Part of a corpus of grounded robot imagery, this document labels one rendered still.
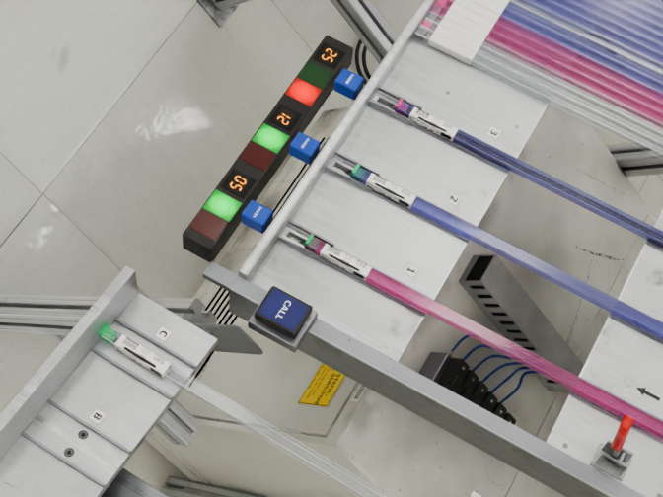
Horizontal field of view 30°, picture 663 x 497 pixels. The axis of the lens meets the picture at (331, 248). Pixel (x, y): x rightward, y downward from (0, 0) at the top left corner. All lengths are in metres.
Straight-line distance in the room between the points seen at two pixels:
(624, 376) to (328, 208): 0.38
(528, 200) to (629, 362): 0.52
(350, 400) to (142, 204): 0.67
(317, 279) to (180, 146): 0.86
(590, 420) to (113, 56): 1.13
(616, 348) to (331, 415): 0.43
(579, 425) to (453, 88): 0.45
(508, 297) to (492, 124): 0.33
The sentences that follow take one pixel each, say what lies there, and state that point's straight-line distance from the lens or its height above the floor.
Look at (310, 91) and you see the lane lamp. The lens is 1.54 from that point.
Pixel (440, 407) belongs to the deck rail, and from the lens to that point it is 1.35.
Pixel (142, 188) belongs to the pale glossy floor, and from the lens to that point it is 2.17.
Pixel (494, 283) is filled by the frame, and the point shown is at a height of 0.66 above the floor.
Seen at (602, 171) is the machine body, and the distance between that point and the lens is 2.03.
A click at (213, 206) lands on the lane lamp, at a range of 1.45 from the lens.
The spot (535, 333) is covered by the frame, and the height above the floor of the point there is 0.66.
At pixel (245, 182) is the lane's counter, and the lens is 1.47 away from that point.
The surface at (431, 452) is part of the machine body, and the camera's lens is 1.74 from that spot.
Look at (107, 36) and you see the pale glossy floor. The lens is 2.17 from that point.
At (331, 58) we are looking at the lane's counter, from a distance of 1.57.
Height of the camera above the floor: 1.84
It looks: 49 degrees down
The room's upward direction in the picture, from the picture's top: 88 degrees clockwise
